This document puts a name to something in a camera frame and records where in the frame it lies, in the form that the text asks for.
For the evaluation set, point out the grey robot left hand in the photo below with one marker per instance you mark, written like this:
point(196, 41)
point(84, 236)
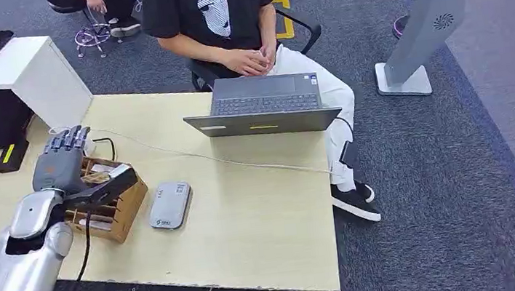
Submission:
point(58, 164)

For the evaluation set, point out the person's left hand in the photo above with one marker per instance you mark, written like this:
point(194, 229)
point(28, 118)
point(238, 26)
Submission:
point(270, 54)

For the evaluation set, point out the person's right hand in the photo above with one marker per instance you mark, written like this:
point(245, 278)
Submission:
point(243, 62)

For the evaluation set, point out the white power plug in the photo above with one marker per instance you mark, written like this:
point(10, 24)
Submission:
point(89, 146)

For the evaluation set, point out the seated person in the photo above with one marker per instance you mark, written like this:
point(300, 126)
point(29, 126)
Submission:
point(225, 31)

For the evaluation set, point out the pale card with print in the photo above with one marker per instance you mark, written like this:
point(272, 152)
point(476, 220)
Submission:
point(100, 169)

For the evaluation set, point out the black adapter with yellow label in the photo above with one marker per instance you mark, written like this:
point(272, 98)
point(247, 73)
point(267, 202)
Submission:
point(11, 155)

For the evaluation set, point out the grey open laptop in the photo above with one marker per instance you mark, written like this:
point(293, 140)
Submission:
point(264, 123)

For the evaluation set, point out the plain white card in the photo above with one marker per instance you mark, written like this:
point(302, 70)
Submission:
point(97, 224)

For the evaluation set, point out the wooden slotted card box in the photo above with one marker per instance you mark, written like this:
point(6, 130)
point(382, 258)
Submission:
point(124, 213)

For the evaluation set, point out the white cabinet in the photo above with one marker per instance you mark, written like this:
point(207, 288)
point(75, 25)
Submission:
point(47, 83)

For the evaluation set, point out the flat grey card reader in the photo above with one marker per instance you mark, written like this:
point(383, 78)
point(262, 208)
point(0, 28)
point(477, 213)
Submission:
point(170, 205)

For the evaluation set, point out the black laptop power brick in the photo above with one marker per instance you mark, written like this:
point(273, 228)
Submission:
point(349, 154)

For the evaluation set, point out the dark round base purple rim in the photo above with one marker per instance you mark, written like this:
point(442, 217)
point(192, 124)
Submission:
point(399, 26)

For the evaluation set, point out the crouching person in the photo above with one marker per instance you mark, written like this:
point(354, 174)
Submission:
point(117, 0)

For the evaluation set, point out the grey kiosk stand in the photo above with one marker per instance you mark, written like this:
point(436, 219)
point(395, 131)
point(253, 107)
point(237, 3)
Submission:
point(426, 8)

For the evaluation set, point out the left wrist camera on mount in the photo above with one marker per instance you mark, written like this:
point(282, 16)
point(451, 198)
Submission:
point(102, 188)

